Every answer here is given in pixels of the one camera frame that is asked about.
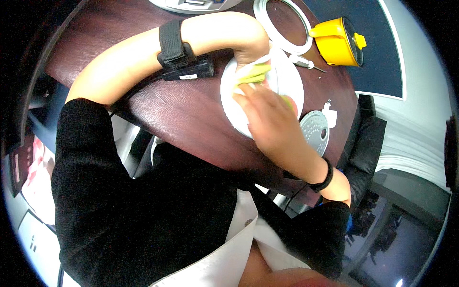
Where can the person's right hand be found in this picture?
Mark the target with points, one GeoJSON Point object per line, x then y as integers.
{"type": "Point", "coordinates": [276, 129]}

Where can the person's body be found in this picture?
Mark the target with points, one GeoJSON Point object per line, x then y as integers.
{"type": "Point", "coordinates": [143, 215]}

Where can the perforated metal disc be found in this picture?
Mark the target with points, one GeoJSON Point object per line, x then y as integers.
{"type": "Point", "coordinates": [313, 131]}

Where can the dark electronic device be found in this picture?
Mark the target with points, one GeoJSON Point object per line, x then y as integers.
{"type": "Point", "coordinates": [21, 165]}

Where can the white box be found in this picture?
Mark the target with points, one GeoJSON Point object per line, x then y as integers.
{"type": "Point", "coordinates": [36, 247]}

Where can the green cleaning cloth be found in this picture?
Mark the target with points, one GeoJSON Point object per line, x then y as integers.
{"type": "Point", "coordinates": [252, 73]}

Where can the white kitchen appliance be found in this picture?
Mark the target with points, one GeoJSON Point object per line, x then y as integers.
{"type": "Point", "coordinates": [193, 6]}

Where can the white plate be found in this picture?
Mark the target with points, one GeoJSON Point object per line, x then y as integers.
{"type": "Point", "coordinates": [285, 77]}

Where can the pink and white cloth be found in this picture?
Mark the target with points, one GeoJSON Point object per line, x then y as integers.
{"type": "Point", "coordinates": [37, 179]}

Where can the person's left hand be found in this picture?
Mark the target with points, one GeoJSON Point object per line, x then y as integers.
{"type": "Point", "coordinates": [229, 30]}

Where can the black wrist band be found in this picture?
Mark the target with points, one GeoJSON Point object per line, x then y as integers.
{"type": "Point", "coordinates": [175, 45]}
{"type": "Point", "coordinates": [327, 177]}

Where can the small white plastic piece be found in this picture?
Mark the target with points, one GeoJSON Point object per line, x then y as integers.
{"type": "Point", "coordinates": [331, 118]}

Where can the person's right fingers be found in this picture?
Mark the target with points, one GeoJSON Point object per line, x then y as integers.
{"type": "Point", "coordinates": [251, 98]}

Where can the black chair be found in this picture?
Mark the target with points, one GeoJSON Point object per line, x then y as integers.
{"type": "Point", "coordinates": [365, 150]}

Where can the dark blue mat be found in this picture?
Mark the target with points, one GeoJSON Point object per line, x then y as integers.
{"type": "Point", "coordinates": [380, 53]}

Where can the person's left fingers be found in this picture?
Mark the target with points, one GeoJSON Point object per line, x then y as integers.
{"type": "Point", "coordinates": [252, 59]}

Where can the yellow pot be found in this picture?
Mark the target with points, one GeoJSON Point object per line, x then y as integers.
{"type": "Point", "coordinates": [333, 43]}

